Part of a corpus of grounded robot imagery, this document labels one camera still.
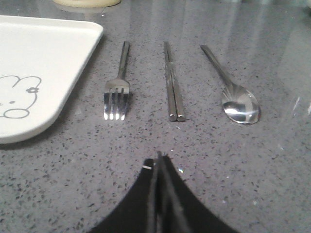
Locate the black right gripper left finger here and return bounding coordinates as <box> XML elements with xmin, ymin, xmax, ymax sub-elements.
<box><xmin>90</xmin><ymin>159</ymin><xmax>157</xmax><ymax>233</ymax></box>

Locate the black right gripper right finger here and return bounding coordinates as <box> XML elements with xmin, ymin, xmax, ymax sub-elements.
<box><xmin>156</xmin><ymin>152</ymin><xmax>236</xmax><ymax>233</ymax></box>

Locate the silver metal spoon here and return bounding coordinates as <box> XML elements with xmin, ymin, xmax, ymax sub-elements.
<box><xmin>200</xmin><ymin>45</ymin><xmax>261</xmax><ymax>124</ymax></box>

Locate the silver metal fork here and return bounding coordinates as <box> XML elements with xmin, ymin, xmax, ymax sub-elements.
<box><xmin>104</xmin><ymin>41</ymin><xmax>130</xmax><ymax>120</ymax></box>

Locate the cream rabbit print tray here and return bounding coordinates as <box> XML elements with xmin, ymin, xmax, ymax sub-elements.
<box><xmin>0</xmin><ymin>16</ymin><xmax>103</xmax><ymax>144</ymax></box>

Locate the wooden mug tree stand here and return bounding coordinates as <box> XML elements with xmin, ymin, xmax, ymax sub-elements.
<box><xmin>53</xmin><ymin>0</ymin><xmax>121</xmax><ymax>8</ymax></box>

